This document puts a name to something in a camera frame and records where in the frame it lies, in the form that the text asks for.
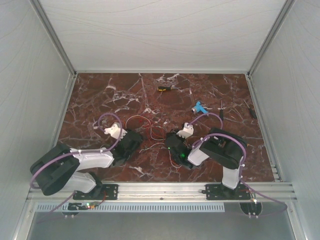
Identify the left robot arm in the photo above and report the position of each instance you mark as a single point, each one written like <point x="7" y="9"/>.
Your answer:
<point x="61" y="167"/>

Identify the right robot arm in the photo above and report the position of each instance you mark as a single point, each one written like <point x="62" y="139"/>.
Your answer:
<point x="225" y="148"/>

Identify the yellow black screwdriver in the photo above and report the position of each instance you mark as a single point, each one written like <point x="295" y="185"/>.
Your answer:
<point x="166" y="88"/>

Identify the blue plastic tool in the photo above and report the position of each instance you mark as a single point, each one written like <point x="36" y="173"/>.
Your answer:
<point x="198" y="108"/>

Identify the black screwdriver far right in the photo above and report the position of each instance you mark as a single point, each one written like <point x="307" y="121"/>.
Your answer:
<point x="251" y="111"/>

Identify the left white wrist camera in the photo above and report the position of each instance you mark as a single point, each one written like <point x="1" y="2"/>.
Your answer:
<point x="115" y="131"/>

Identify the black handle screwdriver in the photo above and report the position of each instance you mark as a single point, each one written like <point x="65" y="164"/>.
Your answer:
<point x="221" y="111"/>

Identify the aluminium front rail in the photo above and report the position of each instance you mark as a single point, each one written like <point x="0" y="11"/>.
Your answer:
<point x="192" y="191"/>

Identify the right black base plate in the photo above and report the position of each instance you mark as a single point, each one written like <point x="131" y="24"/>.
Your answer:
<point x="215" y="192"/>

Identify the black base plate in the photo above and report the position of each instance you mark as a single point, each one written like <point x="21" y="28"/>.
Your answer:
<point x="107" y="192"/>
<point x="215" y="192"/>

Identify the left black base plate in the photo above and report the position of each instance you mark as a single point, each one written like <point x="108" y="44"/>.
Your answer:
<point x="107" y="192"/>

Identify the slotted grey cable duct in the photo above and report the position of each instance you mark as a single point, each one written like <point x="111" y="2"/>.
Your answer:
<point x="147" y="207"/>

